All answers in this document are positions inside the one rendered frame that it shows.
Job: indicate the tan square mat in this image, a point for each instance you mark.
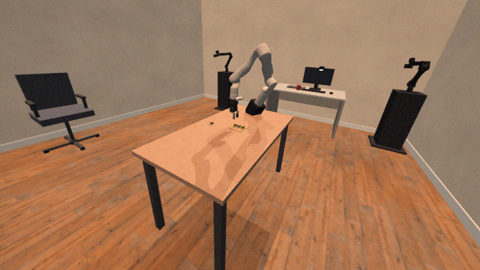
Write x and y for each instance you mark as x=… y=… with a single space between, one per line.
x=237 y=129

